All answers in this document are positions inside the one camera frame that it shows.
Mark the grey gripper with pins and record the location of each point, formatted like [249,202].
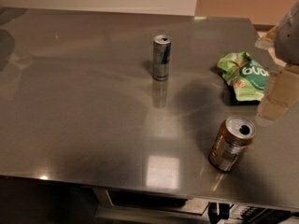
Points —
[289,44]

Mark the orange soda can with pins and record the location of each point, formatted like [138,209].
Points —
[234,137]

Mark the silver blue energy drink can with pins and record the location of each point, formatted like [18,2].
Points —
[161,56]

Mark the green crumpled snack bag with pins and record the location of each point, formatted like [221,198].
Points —
[244,75]

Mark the metal shelf under table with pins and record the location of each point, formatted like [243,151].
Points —
[133,207]

